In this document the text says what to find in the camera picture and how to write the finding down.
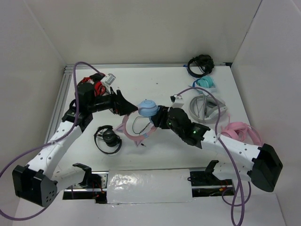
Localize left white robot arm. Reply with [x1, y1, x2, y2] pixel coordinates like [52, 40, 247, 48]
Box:
[12, 83, 138, 207]

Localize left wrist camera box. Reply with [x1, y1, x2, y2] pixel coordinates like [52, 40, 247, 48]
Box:
[103, 73, 116, 86]

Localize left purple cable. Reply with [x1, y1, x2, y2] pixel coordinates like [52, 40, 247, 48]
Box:
[0, 61, 106, 221]

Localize aluminium frame rail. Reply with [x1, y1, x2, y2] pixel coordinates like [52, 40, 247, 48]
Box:
[39, 63, 232, 165]

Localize teal white headphones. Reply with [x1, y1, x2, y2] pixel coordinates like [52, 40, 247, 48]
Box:
[190, 75, 217, 93]

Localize white taped sheet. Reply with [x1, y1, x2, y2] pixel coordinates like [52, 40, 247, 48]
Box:
[107, 169, 193, 204]

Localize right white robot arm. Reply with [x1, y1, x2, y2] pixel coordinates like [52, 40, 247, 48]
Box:
[150, 106, 283, 192]

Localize red black headphones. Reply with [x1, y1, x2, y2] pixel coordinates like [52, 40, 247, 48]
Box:
[78, 73, 106, 97]

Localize small black headphones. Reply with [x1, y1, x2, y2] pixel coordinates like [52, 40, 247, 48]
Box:
[94, 125, 122, 155]

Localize blue pink cat-ear headphones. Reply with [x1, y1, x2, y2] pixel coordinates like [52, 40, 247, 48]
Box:
[114, 99, 158, 146]

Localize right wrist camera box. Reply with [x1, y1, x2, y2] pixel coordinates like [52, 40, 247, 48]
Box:
[170, 95, 184, 108]

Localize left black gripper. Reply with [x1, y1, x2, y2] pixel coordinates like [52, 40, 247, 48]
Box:
[88, 87, 138, 116]

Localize black headphones far corner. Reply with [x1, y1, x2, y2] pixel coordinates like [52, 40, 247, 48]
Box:
[186, 54, 214, 78]

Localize purple cable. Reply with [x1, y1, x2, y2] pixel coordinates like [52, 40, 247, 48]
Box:
[0, 61, 106, 221]
[175, 86, 252, 226]

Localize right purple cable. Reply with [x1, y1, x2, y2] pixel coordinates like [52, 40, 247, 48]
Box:
[175, 86, 252, 226]

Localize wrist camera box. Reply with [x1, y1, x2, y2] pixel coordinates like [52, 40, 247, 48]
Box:
[170, 95, 184, 108]
[103, 73, 116, 86]

